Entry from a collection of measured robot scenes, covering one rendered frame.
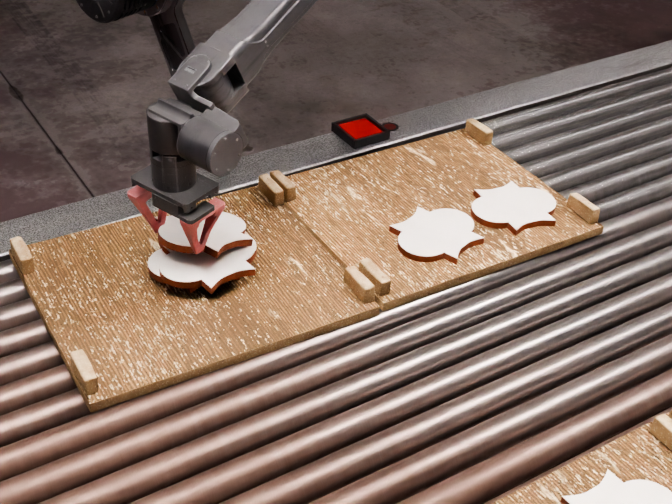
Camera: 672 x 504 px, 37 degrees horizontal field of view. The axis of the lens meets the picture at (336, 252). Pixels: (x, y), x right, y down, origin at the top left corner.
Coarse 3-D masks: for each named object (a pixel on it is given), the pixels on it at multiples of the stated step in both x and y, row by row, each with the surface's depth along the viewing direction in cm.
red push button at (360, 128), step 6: (360, 120) 181; (366, 120) 181; (342, 126) 179; (348, 126) 179; (354, 126) 179; (360, 126) 179; (366, 126) 179; (372, 126) 179; (348, 132) 177; (354, 132) 177; (360, 132) 177; (366, 132) 177; (372, 132) 178; (378, 132) 178
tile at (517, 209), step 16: (480, 192) 160; (496, 192) 160; (512, 192) 160; (528, 192) 160; (544, 192) 161; (480, 208) 156; (496, 208) 156; (512, 208) 156; (528, 208) 157; (544, 208) 157; (496, 224) 153; (512, 224) 153; (528, 224) 154; (544, 224) 155
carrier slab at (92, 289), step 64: (256, 192) 159; (64, 256) 143; (128, 256) 144; (256, 256) 145; (320, 256) 146; (64, 320) 132; (128, 320) 132; (192, 320) 133; (256, 320) 133; (320, 320) 134; (128, 384) 123
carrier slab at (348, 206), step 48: (432, 144) 174; (480, 144) 175; (336, 192) 160; (384, 192) 161; (432, 192) 161; (336, 240) 149; (384, 240) 150; (528, 240) 152; (576, 240) 154; (432, 288) 142
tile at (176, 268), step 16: (176, 256) 138; (192, 256) 138; (208, 256) 138; (224, 256) 139; (240, 256) 139; (160, 272) 136; (176, 272) 135; (192, 272) 135; (208, 272) 136; (224, 272) 136; (240, 272) 136; (208, 288) 134
